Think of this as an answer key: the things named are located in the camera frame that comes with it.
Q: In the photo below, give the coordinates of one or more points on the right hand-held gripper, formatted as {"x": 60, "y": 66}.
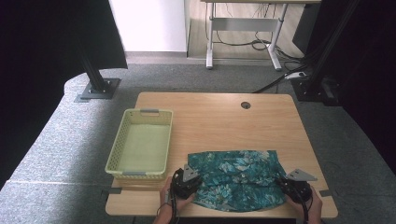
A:
{"x": 297, "y": 191}

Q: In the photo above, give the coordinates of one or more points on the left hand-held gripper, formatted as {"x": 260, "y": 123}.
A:
{"x": 185, "y": 186}

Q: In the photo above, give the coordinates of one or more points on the teal floral shirt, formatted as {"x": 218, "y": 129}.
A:
{"x": 236, "y": 180}

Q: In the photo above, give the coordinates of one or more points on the pale green plastic basket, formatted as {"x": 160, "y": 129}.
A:
{"x": 143, "y": 146}

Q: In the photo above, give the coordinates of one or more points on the person's left hand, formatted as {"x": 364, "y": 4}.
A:
{"x": 183, "y": 203}

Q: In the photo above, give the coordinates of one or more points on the person's right hand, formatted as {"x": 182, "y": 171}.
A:
{"x": 316, "y": 207}

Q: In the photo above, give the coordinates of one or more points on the grey tape patch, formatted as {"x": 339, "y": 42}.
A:
{"x": 115, "y": 190}
{"x": 326, "y": 193}

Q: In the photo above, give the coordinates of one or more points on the black metal stand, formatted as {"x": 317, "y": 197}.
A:
{"x": 311, "y": 90}
{"x": 100, "y": 89}

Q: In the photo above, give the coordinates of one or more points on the white power plug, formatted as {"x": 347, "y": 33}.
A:
{"x": 295, "y": 75}

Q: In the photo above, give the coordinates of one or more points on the black curtain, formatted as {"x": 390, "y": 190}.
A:
{"x": 40, "y": 62}
{"x": 373, "y": 62}

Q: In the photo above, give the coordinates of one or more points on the white-legged desk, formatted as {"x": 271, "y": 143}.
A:
{"x": 244, "y": 24}

